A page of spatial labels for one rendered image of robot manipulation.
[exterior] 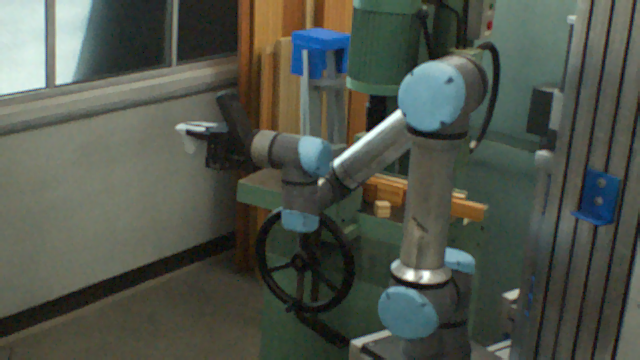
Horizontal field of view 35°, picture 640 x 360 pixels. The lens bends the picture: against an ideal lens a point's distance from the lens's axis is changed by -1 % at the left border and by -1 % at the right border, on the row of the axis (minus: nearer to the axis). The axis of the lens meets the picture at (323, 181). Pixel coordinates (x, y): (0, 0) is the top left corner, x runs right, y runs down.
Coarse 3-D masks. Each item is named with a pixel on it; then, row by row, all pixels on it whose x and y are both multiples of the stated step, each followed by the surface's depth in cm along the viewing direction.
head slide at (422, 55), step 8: (432, 8) 276; (432, 16) 277; (432, 24) 278; (424, 40) 276; (416, 48) 275; (424, 48) 277; (416, 56) 275; (424, 56) 278; (416, 64) 276; (392, 96) 282; (392, 104) 282; (392, 112) 283; (408, 152) 284
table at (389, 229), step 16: (256, 176) 289; (272, 176) 290; (240, 192) 285; (256, 192) 282; (272, 192) 279; (272, 208) 280; (368, 208) 271; (400, 208) 273; (352, 224) 267; (368, 224) 266; (384, 224) 264; (400, 224) 262; (384, 240) 265; (400, 240) 263; (448, 240) 268
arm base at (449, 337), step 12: (444, 324) 206; (456, 324) 207; (432, 336) 207; (444, 336) 206; (456, 336) 207; (468, 336) 211; (408, 348) 210; (420, 348) 208; (432, 348) 207; (444, 348) 207; (456, 348) 207; (468, 348) 210
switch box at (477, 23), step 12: (480, 0) 282; (492, 0) 286; (468, 12) 284; (480, 12) 283; (492, 12) 289; (468, 24) 285; (480, 24) 284; (492, 24) 291; (468, 36) 286; (480, 36) 285
